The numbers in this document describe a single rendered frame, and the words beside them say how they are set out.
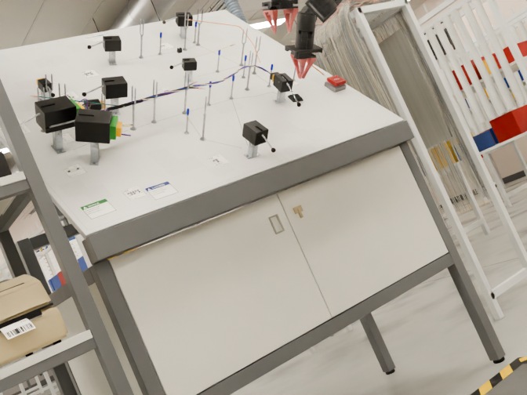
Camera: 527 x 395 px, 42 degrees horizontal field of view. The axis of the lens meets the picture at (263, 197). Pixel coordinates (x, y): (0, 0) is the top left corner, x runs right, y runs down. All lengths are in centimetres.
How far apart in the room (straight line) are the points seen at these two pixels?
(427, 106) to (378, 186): 113
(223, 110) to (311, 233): 51
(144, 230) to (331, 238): 61
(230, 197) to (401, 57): 168
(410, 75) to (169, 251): 186
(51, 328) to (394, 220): 113
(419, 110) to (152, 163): 171
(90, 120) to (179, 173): 28
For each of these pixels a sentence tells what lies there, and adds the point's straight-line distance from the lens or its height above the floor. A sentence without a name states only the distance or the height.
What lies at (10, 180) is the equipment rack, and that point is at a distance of 167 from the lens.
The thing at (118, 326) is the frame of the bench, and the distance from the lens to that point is 171.
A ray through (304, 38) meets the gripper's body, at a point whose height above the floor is 119.
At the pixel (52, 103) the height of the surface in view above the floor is 125.
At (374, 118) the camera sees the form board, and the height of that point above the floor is 91.
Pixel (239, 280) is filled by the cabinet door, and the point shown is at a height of 61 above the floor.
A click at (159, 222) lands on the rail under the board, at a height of 83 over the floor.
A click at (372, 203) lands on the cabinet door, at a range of 219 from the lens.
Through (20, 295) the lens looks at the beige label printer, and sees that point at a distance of 169.
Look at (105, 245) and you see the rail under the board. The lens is 169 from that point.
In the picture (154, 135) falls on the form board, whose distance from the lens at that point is 206.
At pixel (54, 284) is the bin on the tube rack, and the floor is 122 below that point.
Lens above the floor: 67
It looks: 4 degrees up
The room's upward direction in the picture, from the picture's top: 24 degrees counter-clockwise
